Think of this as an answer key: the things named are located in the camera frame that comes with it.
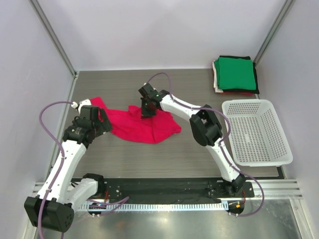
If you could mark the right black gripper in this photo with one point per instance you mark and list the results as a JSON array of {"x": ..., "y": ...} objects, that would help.
[{"x": 144, "y": 113}]

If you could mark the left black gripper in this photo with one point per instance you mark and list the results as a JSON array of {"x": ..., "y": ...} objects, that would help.
[{"x": 104, "y": 126}]

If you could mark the pink red t shirt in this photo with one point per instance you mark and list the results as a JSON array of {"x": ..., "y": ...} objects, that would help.
[{"x": 131, "y": 126}]

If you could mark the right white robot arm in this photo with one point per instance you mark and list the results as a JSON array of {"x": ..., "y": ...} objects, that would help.
[{"x": 206, "y": 130}]

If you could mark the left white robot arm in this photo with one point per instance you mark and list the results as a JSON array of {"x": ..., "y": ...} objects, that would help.
[{"x": 55, "y": 204}]

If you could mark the white folded t shirt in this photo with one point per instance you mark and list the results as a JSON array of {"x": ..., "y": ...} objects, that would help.
[{"x": 216, "y": 89}]

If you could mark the red folded t shirt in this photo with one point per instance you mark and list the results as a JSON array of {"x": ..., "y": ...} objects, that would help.
[{"x": 238, "y": 93}]

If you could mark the black folded t shirt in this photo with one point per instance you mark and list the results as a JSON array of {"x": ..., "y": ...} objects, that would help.
[{"x": 256, "y": 82}]

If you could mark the white plastic basket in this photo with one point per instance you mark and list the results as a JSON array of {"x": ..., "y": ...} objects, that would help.
[{"x": 257, "y": 138}]

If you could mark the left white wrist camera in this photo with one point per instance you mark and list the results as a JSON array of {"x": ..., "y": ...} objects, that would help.
[{"x": 78, "y": 106}]

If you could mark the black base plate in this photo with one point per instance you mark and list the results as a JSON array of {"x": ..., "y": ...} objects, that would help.
[{"x": 167, "y": 200}]

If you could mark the perforated cable duct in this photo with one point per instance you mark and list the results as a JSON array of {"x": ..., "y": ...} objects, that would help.
[{"x": 88, "y": 207}]

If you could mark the left aluminium frame post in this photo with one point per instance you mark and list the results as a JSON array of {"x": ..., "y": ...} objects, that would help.
[{"x": 52, "y": 35}]

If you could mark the aluminium frame post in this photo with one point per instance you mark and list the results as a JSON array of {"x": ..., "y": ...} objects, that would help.
[
  {"x": 281, "y": 16},
  {"x": 52, "y": 35}
]

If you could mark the aluminium rail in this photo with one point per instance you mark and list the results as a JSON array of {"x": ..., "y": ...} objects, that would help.
[{"x": 270, "y": 188}]

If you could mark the right aluminium frame post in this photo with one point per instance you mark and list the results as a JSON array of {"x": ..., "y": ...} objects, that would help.
[{"x": 281, "y": 16}]

